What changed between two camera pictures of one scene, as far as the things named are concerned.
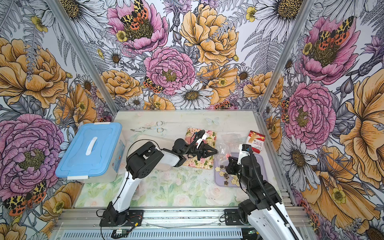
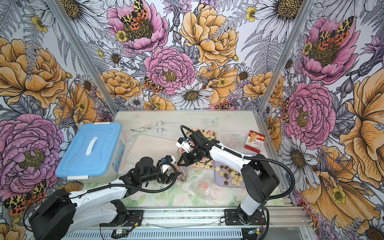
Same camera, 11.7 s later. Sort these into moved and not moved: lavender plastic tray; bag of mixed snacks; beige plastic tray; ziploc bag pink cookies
Moved: bag of mixed snacks
Not moved: beige plastic tray; ziploc bag pink cookies; lavender plastic tray
